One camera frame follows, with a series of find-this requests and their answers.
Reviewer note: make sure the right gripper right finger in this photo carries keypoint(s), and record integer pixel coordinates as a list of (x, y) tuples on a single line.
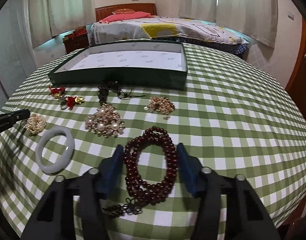
[(246, 216)]

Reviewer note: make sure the orange small pillow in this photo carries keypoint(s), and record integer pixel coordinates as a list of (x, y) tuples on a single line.
[(123, 11)]

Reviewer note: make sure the bed with patterned sheet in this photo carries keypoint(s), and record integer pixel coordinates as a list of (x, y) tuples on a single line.
[(184, 30)]

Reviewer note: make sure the left white curtain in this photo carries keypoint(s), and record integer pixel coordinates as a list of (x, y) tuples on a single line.
[(50, 18)]

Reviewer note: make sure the white curtain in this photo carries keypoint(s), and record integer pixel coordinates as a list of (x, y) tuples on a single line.
[(50, 18), (255, 18)]

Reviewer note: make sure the red knot gold charm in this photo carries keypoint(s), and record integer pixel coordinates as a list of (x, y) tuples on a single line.
[(57, 92)]

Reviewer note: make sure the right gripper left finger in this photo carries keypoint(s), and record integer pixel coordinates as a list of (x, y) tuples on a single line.
[(52, 218)]

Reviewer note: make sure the white jade bangle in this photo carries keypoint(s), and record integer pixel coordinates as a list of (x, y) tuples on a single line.
[(54, 150)]

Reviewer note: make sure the green jewelry tray box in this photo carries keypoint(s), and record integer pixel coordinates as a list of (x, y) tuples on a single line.
[(135, 63)]

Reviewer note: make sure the dark wooden nightstand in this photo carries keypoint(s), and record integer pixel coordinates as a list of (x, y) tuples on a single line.
[(78, 42)]

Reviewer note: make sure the right white curtain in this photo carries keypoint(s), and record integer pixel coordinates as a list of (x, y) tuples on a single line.
[(255, 18)]

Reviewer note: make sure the glass wardrobe door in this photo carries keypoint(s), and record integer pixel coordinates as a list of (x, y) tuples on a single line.
[(16, 61)]

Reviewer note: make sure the large pearl gold brooch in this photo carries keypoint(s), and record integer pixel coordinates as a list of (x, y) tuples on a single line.
[(106, 122)]

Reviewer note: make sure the green checkered tablecloth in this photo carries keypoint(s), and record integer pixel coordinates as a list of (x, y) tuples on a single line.
[(234, 117)]

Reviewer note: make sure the wooden headboard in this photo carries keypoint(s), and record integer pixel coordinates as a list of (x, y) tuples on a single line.
[(103, 12)]

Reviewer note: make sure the red flower gold ornament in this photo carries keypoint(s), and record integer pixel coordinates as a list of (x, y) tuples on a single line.
[(71, 101)]

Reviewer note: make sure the red items on nightstand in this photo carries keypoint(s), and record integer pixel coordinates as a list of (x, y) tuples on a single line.
[(78, 31)]

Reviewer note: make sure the pink pillow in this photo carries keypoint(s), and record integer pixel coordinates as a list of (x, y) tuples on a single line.
[(128, 16)]

